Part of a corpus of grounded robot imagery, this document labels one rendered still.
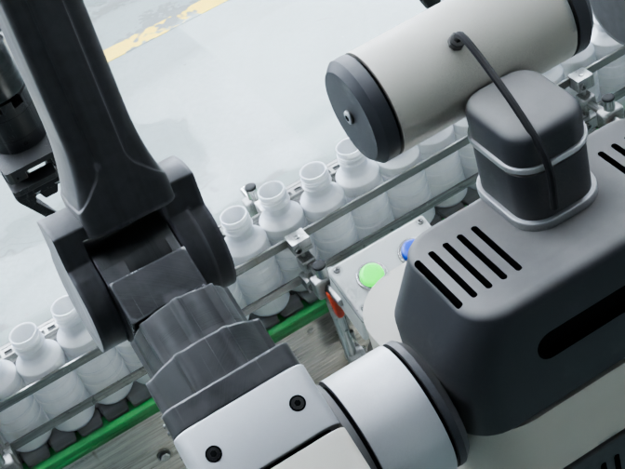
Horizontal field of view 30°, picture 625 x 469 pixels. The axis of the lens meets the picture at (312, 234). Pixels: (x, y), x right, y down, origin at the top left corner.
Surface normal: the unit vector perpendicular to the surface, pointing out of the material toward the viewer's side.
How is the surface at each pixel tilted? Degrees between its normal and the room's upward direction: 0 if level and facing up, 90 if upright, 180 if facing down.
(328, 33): 0
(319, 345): 90
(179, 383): 44
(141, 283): 31
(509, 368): 90
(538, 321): 90
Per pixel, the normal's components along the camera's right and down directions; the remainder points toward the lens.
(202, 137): -0.26, -0.72
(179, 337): -0.20, -0.24
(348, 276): -0.09, -0.50
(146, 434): 0.46, 0.50
